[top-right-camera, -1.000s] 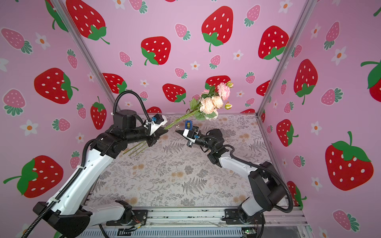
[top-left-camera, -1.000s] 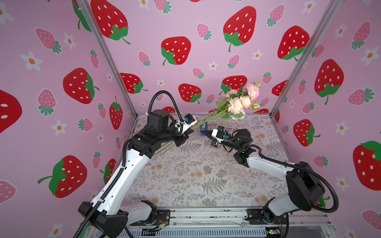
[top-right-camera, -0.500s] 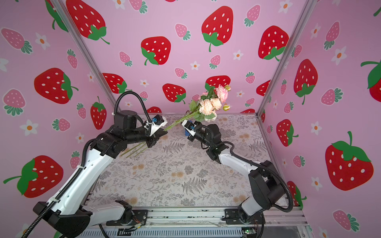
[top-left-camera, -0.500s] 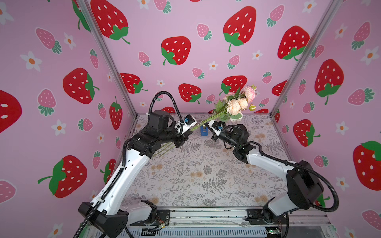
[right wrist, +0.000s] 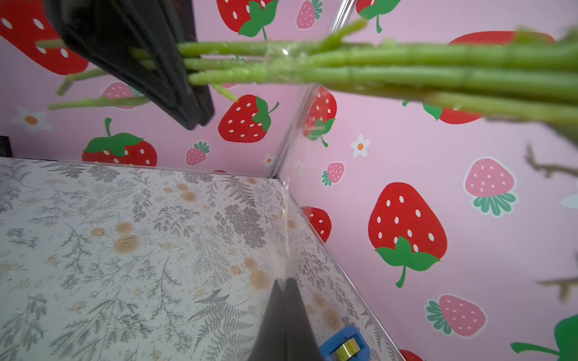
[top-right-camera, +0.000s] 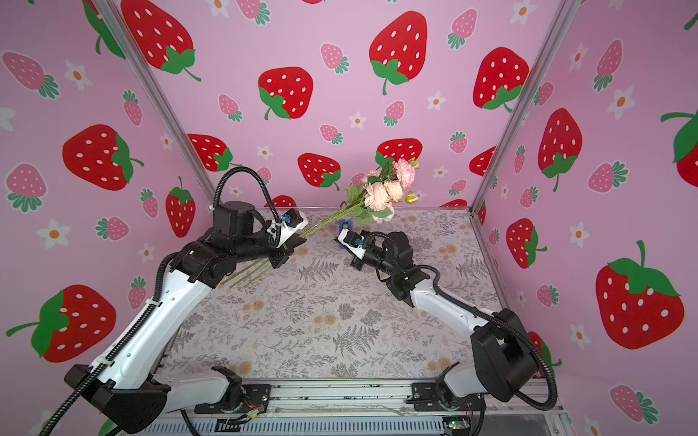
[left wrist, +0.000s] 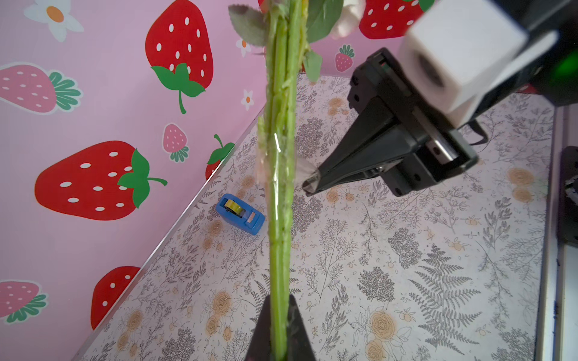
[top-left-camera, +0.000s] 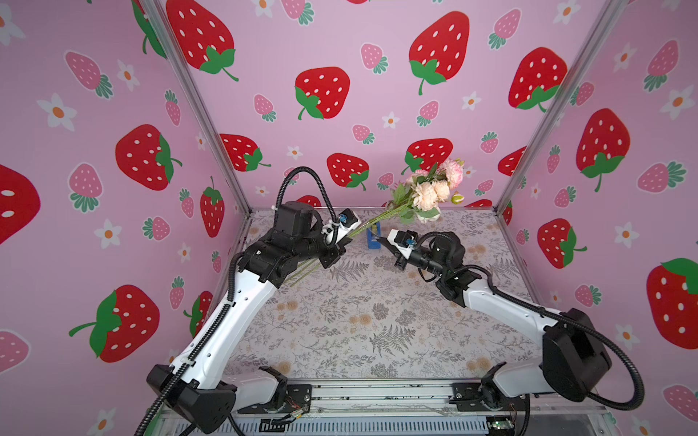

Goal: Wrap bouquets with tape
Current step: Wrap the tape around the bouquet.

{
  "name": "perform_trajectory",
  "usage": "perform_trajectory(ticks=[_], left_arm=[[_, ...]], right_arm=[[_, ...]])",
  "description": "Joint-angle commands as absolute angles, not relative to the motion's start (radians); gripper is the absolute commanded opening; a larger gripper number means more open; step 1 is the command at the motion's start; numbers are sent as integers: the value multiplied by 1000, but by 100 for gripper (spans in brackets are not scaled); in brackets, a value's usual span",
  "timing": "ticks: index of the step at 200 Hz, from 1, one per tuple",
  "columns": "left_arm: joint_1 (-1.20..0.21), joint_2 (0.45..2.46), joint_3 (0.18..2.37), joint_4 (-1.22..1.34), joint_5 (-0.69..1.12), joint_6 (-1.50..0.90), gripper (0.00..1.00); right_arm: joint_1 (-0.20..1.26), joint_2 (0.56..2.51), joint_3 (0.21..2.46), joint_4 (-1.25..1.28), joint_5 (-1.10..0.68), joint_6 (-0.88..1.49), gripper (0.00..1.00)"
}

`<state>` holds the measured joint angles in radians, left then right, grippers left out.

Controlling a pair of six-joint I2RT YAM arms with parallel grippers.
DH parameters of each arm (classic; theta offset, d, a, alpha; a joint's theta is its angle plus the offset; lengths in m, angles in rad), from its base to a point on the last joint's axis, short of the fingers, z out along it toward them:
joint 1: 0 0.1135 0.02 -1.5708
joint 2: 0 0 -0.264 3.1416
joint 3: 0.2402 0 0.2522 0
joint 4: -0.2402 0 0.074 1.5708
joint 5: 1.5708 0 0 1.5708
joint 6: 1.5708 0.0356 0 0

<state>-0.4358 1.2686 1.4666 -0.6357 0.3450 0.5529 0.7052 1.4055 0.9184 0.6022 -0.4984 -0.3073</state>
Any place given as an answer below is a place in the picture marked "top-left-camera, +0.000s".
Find blue tape dispenser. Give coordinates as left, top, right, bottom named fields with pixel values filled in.
left=366, top=223, right=381, bottom=250

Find pink flower bouquet green stems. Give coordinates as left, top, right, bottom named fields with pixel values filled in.
left=282, top=157, right=465, bottom=287

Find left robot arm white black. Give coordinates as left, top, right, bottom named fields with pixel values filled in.
left=136, top=202, right=361, bottom=435

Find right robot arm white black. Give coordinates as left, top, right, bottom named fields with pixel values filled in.
left=378, top=230, right=645, bottom=411

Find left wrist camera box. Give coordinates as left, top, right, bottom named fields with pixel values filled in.
left=321, top=209, right=362, bottom=246

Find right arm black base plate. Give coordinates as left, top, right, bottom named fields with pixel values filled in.
left=449, top=383, right=526, bottom=412

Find right aluminium corner post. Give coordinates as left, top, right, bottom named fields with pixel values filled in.
left=494, top=0, right=627, bottom=218

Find aluminium corner post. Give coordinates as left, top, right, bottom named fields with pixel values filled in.
left=494, top=0, right=627, bottom=218
left=142, top=1, right=252, bottom=217

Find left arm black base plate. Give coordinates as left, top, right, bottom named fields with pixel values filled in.
left=237, top=383, right=313, bottom=415

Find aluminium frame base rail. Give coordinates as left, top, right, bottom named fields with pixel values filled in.
left=149, top=377, right=617, bottom=436

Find left aluminium corner post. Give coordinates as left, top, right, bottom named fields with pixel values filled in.
left=142, top=1, right=252, bottom=217

